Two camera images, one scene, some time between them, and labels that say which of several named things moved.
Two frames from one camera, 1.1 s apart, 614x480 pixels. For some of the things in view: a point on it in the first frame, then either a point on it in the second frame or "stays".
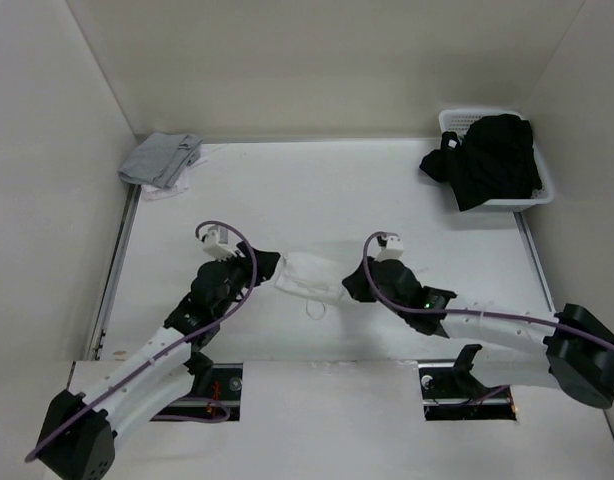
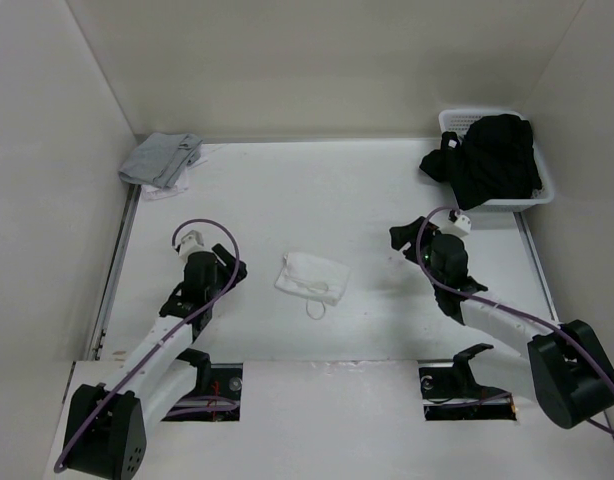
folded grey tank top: (161, 158) stays
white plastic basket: (458, 120) stays
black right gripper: (356, 282) → (400, 235)
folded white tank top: (182, 183) stays
